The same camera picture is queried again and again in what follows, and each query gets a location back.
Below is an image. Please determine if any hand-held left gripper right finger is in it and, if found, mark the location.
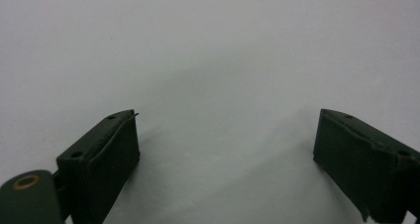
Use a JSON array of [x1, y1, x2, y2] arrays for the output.
[[312, 108, 420, 224]]

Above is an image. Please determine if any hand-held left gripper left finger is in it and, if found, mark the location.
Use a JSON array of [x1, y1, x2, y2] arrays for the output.
[[55, 108, 141, 224]]

